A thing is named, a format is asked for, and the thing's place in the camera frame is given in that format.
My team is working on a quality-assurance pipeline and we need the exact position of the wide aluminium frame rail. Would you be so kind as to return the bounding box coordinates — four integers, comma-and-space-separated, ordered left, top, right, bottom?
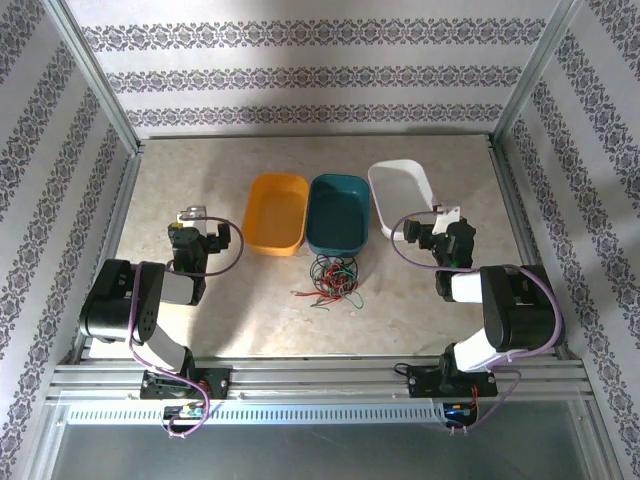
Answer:
47, 357, 594, 401

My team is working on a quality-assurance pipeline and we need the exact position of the black cable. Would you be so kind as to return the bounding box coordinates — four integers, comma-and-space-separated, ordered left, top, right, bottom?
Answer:
309, 253, 346, 284
329, 255, 360, 291

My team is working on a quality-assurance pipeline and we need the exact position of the orange plastic bin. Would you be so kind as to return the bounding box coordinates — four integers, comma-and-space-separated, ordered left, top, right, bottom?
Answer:
241, 172, 310, 259

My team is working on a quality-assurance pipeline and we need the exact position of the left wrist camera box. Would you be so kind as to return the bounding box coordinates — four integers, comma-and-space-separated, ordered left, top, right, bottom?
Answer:
176, 203, 210, 235

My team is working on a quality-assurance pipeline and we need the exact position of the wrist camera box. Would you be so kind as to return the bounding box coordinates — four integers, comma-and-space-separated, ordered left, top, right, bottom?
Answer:
432, 201, 462, 232
176, 203, 210, 235

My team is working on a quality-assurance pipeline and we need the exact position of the teal plastic bin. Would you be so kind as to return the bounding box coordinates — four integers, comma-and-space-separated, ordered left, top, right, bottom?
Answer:
304, 173, 372, 259

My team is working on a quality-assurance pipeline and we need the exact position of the white slotted cable duct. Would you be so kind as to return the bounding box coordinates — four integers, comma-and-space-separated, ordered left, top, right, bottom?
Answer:
66, 402, 447, 426

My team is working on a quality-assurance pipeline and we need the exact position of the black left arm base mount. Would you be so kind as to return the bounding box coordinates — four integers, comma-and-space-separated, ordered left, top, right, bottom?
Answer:
139, 367, 234, 400

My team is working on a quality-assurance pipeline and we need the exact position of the aluminium frame post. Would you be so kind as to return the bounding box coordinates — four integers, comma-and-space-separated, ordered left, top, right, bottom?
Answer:
492, 0, 591, 146
47, 0, 146, 156

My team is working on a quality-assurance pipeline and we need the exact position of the white plastic bin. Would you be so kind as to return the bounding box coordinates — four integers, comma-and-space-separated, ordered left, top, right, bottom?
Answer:
367, 158, 444, 239

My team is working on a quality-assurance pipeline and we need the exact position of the grey metal panel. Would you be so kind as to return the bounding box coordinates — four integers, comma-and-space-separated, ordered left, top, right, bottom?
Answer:
29, 399, 609, 480

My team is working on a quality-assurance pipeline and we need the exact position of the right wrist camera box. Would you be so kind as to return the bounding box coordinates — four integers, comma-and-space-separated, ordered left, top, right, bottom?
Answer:
432, 201, 462, 232

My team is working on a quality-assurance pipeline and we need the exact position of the green cable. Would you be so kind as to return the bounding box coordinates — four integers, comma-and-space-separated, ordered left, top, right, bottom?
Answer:
327, 279, 366, 310
308, 269, 359, 311

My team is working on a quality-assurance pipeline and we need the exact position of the thin aluminium cross rail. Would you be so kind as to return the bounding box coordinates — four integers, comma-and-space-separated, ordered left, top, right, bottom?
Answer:
138, 131, 494, 142

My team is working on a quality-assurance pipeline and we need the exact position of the aluminium side rail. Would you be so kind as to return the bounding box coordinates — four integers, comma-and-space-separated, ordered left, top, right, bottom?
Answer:
485, 135, 571, 361
69, 142, 146, 364

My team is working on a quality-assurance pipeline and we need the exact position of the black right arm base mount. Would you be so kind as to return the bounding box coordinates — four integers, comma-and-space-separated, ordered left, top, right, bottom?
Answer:
407, 367, 499, 399

